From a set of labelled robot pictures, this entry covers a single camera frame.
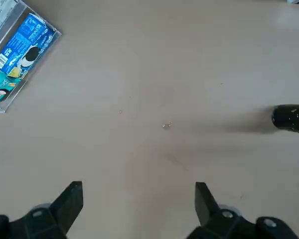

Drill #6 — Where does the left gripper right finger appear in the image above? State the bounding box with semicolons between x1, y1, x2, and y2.
186;181;299;239

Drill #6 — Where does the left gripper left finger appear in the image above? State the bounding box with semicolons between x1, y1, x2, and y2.
0;181;84;239

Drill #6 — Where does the dark glass bottle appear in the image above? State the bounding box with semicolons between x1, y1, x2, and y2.
271;104;299;136

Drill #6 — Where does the clear acrylic snack shelf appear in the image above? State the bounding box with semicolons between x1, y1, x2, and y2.
0;0;63;115

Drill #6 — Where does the teal snack packet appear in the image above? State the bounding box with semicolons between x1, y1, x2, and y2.
0;71;17;104

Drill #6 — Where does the blue cookie packet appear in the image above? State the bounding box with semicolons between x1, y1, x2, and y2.
0;13;50;79

